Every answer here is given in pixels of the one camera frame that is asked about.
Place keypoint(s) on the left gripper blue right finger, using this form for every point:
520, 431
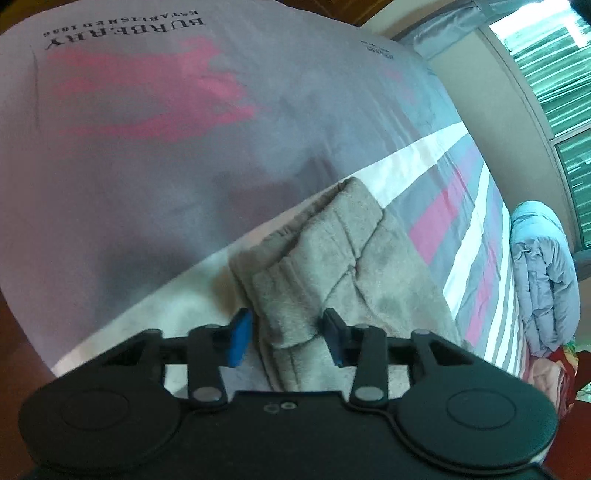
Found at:
364, 347

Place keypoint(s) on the folded blue duvet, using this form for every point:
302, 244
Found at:
545, 278

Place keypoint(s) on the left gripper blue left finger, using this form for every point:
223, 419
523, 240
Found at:
211, 347

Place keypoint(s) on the folded pink blanket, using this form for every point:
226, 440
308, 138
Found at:
556, 380

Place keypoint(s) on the grey sweatpants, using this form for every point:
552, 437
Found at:
344, 252

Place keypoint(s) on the left blue curtain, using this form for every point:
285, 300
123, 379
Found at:
442, 29

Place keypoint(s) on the window with green blinds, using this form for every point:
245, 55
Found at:
546, 46

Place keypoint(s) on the striped bed with sheet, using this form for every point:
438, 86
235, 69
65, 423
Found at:
143, 142

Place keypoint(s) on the colourful red blanket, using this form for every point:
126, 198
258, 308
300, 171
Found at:
566, 355

